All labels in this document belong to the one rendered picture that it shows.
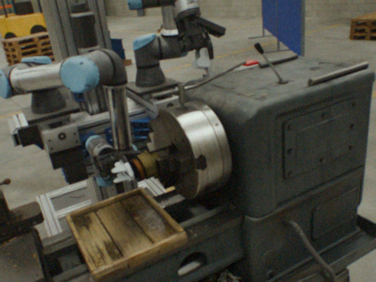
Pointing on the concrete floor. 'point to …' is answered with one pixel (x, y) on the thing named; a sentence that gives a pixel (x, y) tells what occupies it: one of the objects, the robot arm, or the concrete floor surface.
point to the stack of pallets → (32, 47)
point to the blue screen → (285, 23)
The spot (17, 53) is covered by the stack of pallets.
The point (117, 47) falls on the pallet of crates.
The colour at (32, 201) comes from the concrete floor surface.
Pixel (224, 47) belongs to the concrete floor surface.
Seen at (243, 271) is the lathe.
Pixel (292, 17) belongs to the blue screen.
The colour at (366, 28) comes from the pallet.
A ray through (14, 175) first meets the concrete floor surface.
